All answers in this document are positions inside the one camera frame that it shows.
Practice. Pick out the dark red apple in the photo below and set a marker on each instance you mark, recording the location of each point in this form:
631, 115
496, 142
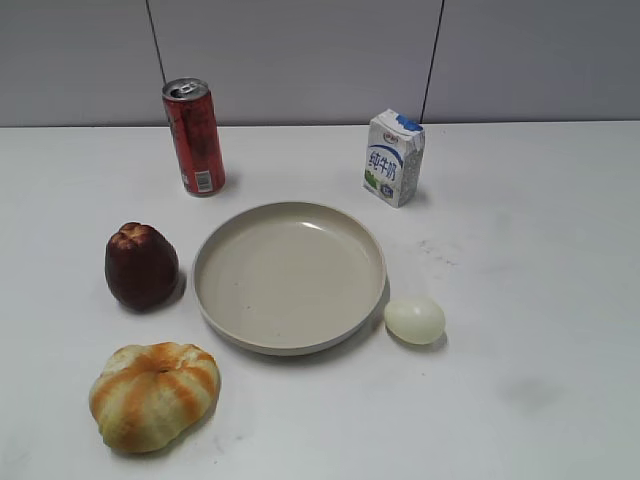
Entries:
141, 266

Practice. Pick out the beige round plate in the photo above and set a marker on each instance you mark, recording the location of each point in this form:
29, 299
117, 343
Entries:
290, 278

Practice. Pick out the white blue milk carton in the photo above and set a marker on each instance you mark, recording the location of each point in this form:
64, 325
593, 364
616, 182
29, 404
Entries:
394, 155

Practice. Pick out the white egg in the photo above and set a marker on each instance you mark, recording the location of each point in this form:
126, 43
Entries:
417, 321

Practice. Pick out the red soda can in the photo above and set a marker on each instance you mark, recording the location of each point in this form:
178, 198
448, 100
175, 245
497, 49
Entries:
189, 107

